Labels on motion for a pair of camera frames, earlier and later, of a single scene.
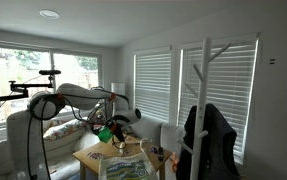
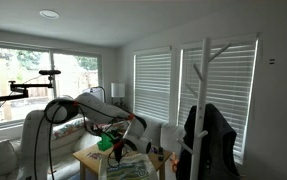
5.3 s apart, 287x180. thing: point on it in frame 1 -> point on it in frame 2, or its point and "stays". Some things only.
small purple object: (154, 150) stays
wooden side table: (134, 145) stays
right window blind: (229, 85) stays
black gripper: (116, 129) -> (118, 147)
